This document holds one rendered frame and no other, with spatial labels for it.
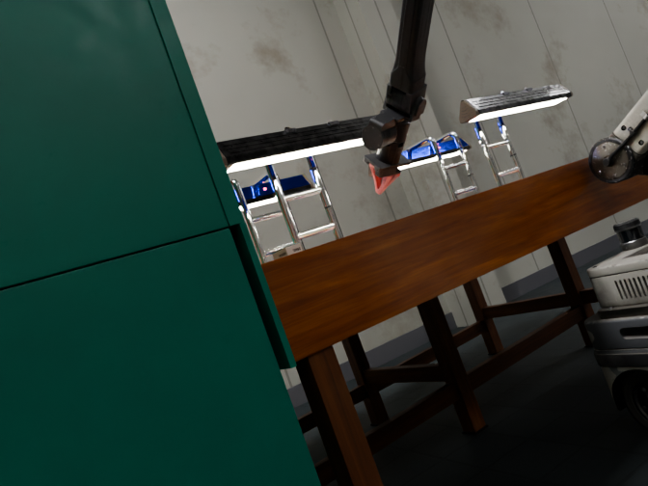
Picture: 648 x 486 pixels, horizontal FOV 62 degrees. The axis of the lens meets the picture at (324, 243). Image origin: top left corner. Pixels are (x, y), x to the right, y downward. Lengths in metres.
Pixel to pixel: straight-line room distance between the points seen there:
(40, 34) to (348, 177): 3.08
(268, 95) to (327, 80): 0.51
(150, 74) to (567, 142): 4.87
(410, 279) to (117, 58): 0.69
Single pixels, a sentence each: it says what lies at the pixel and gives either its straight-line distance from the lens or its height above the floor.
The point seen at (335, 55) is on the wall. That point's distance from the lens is 4.26.
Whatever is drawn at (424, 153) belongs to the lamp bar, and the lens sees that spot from 2.55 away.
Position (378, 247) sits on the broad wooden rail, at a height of 0.72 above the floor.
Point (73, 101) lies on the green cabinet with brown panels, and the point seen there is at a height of 1.09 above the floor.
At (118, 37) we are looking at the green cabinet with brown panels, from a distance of 1.00.
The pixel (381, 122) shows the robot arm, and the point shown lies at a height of 0.97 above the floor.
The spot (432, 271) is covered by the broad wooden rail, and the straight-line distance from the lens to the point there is 1.19.
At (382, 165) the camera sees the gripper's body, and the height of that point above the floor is 0.90.
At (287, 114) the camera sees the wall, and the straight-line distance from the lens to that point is 3.84.
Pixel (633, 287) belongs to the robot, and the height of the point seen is 0.41.
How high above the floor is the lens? 0.71
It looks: 3 degrees up
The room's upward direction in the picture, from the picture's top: 20 degrees counter-clockwise
